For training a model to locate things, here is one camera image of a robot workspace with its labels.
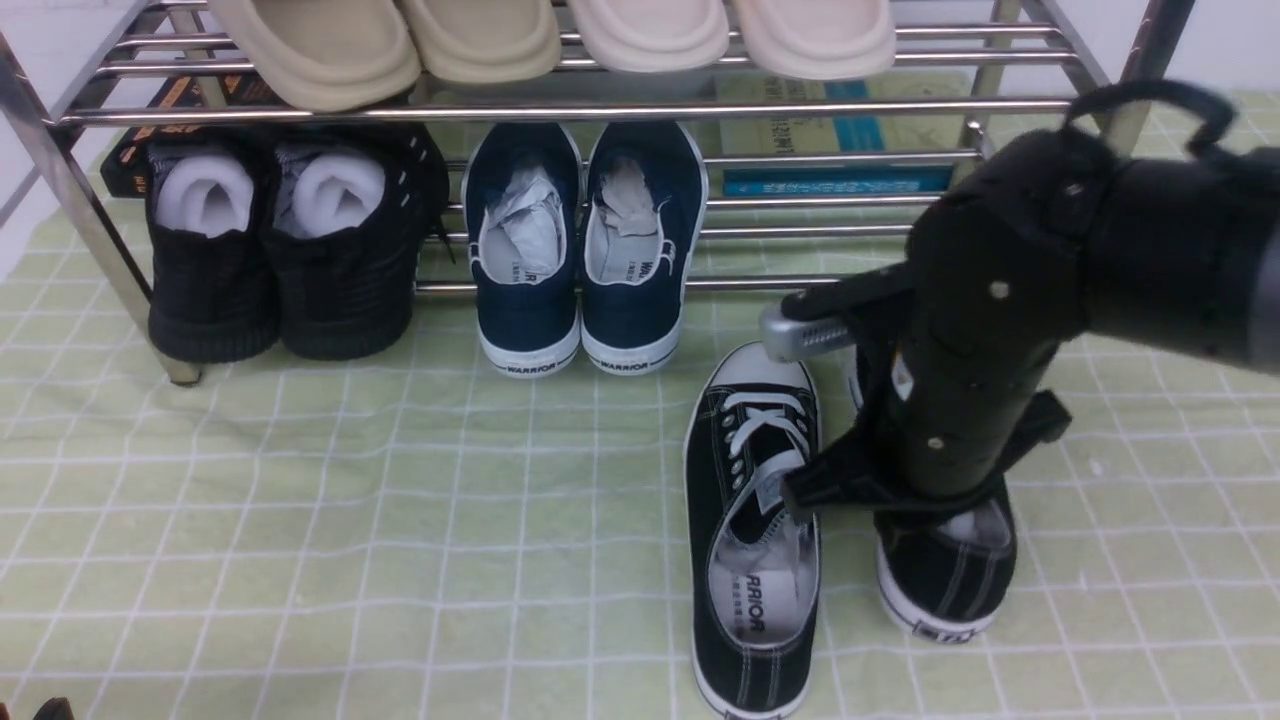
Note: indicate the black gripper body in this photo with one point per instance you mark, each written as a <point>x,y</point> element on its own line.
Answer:
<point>930,409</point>

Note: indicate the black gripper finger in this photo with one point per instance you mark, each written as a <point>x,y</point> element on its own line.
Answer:
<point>847,474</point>
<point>1027,420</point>

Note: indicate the black canvas sneaker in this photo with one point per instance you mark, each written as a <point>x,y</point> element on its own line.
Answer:
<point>755,567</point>
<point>944,583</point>

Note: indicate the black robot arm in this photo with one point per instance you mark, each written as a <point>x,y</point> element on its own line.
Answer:
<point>1128,221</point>

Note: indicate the stainless steel shoe rack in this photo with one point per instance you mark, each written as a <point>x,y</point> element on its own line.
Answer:
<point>1028,63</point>

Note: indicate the green blue shoe box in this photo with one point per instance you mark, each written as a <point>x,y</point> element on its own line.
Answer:
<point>850,155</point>

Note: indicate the navy slip-on shoe right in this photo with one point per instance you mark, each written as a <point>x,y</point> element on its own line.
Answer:
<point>648,190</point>

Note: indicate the navy slip-on shoe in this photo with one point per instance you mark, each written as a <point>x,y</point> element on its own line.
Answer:
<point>648,190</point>
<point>520,194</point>

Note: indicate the cream slipper far right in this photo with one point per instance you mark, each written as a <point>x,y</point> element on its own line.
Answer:
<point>818,40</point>

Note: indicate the cream slipper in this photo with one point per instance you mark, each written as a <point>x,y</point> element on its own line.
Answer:
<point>818,40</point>
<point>652,36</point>

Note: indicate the navy slip-on shoe left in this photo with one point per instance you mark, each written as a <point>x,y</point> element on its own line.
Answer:
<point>520,194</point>

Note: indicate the black knit shoe right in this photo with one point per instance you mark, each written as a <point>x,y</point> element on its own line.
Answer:
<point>347,217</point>

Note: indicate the black knit shoe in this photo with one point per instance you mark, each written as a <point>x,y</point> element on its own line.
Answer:
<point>347,217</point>
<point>214,299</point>

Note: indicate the beige slipper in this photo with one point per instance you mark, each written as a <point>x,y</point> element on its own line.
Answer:
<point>324,55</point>
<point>484,42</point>

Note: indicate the black knit shoe left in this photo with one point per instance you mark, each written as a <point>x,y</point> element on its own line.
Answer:
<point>214,299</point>

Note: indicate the beige slipper far left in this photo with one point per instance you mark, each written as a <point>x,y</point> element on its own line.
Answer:
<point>324,55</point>

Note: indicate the black orange shoe box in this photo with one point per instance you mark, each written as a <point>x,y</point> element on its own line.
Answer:
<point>123,170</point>

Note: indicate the black object bottom corner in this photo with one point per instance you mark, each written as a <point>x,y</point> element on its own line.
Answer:
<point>57,708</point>

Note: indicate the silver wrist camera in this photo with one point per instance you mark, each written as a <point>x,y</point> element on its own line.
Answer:
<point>790,340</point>

